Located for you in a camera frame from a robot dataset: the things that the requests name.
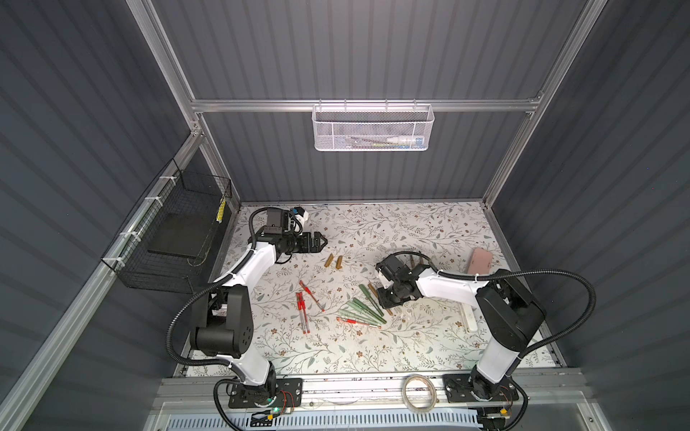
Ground red pen upper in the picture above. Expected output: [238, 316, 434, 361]
[299, 279, 325, 312]

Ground floral patterned table mat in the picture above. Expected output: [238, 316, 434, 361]
[251, 202, 507, 375]

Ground red pen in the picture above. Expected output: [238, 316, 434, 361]
[299, 279, 325, 312]
[336, 317, 381, 329]
[298, 293, 311, 334]
[296, 292, 308, 334]

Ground green pen lower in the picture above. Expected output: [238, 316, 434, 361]
[338, 310, 381, 327]

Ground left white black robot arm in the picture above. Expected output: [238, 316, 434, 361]
[165, 207, 328, 404]

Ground white eraser stick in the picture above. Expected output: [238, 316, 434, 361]
[461, 303, 478, 333]

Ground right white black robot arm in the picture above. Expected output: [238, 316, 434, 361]
[375, 251, 597, 402]

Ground white wire mesh basket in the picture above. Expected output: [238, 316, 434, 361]
[311, 103, 435, 153]

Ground clear tape roll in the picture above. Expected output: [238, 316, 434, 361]
[401, 375, 438, 414]

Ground black wire basket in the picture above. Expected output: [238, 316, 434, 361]
[102, 163, 234, 294]

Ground red pen lower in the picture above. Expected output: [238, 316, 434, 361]
[336, 317, 381, 329]

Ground red pen right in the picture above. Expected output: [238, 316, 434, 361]
[298, 293, 311, 334]

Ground pink eraser block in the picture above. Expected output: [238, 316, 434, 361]
[467, 248, 493, 275]

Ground red pen left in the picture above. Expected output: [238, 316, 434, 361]
[296, 292, 308, 334]

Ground brown pen three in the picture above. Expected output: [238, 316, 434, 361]
[368, 283, 394, 317]

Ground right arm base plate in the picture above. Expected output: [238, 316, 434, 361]
[442, 372, 520, 403]

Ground green pen upper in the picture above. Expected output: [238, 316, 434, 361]
[359, 284, 384, 317]

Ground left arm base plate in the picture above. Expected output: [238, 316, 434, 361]
[226, 378, 304, 409]

